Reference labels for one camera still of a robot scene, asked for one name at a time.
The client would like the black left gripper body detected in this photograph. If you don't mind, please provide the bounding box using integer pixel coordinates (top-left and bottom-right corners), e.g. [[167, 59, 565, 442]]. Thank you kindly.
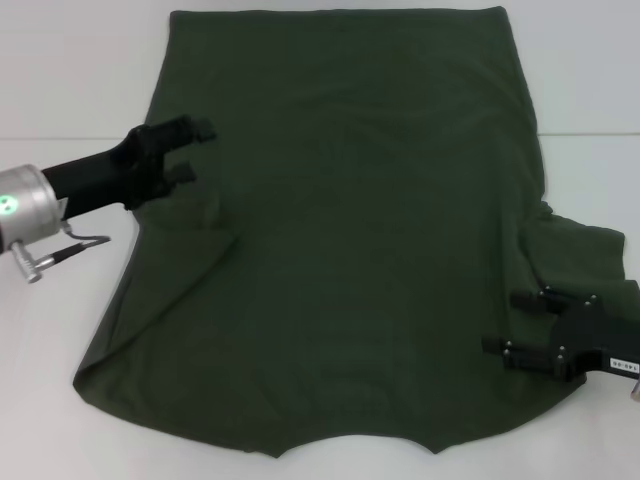
[[41, 124, 172, 217]]

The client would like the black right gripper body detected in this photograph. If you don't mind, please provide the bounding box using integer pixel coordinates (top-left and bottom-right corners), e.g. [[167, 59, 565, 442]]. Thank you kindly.
[[553, 294, 640, 385]]

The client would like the dark red arm cable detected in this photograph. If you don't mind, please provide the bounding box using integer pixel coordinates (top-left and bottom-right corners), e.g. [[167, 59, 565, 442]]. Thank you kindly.
[[49, 227, 112, 262]]

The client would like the dark green t-shirt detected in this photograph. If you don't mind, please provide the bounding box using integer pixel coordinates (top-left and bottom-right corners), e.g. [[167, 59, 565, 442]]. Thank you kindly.
[[71, 5, 640, 445]]

